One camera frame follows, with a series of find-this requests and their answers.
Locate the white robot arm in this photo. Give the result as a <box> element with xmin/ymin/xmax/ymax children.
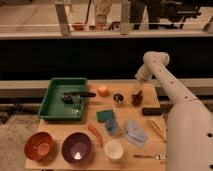
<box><xmin>135</xmin><ymin>51</ymin><xmax>213</xmax><ymax>171</ymax></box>

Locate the orange carrot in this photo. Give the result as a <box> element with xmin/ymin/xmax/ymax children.
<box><xmin>88</xmin><ymin>124</ymin><xmax>103</xmax><ymax>147</ymax></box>

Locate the green sponge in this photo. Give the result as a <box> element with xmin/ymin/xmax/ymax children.
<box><xmin>96</xmin><ymin>110</ymin><xmax>114</xmax><ymax>122</ymax></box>

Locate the white cup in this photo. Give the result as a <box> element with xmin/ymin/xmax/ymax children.
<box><xmin>104</xmin><ymin>140</ymin><xmax>124</xmax><ymax>161</ymax></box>

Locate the small dark metal cup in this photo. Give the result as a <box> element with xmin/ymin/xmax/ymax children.
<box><xmin>113</xmin><ymin>93</ymin><xmax>124</xmax><ymax>106</ymax></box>

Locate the black rectangular block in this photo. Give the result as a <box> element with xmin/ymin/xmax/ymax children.
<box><xmin>142</xmin><ymin>107</ymin><xmax>162</xmax><ymax>116</ymax></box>

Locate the yellow wooden stick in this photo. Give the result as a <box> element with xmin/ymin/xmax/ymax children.
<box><xmin>148</xmin><ymin>119</ymin><xmax>166</xmax><ymax>141</ymax></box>

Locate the red bowl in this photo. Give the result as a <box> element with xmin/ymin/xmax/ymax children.
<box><xmin>24</xmin><ymin>132</ymin><xmax>54</xmax><ymax>161</ymax></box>

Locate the black handled can opener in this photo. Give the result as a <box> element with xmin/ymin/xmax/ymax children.
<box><xmin>60</xmin><ymin>92</ymin><xmax>96</xmax><ymax>104</ymax></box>

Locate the light blue folded cloth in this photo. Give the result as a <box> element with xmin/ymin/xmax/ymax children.
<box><xmin>123</xmin><ymin>120</ymin><xmax>148</xmax><ymax>148</ymax></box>

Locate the wooden board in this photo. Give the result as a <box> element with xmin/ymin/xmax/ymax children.
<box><xmin>25</xmin><ymin>83</ymin><xmax>166</xmax><ymax>171</ymax></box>

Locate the blue crumpled cloth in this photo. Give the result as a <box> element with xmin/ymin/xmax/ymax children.
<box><xmin>105</xmin><ymin>119</ymin><xmax>119</xmax><ymax>135</ymax></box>

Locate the orange fruit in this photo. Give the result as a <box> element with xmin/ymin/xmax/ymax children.
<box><xmin>97</xmin><ymin>85</ymin><xmax>109</xmax><ymax>97</ymax></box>

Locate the purple bowl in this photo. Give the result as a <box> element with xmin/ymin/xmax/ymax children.
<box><xmin>61</xmin><ymin>132</ymin><xmax>93</xmax><ymax>164</ymax></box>

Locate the green plastic tray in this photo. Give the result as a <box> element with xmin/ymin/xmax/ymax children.
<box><xmin>38</xmin><ymin>78</ymin><xmax>87</xmax><ymax>121</ymax></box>

